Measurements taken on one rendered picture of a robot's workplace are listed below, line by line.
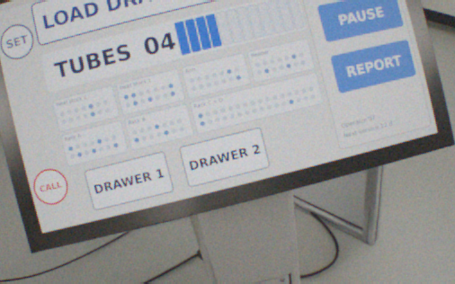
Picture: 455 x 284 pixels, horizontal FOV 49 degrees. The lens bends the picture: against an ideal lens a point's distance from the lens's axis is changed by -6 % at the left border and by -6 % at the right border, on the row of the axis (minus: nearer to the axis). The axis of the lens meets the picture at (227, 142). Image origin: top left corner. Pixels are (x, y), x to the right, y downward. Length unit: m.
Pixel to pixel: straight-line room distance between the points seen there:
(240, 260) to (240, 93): 0.36
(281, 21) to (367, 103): 0.14
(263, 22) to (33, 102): 0.27
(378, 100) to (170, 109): 0.24
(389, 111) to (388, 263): 1.11
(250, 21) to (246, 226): 0.33
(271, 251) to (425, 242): 0.96
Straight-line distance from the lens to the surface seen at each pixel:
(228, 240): 0.82
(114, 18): 0.61
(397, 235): 1.77
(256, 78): 0.59
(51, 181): 0.61
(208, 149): 0.59
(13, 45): 0.63
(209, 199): 0.59
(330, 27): 0.62
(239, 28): 0.60
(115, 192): 0.60
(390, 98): 0.63
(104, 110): 0.59
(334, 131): 0.61
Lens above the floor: 1.41
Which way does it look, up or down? 42 degrees down
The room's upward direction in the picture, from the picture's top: 11 degrees counter-clockwise
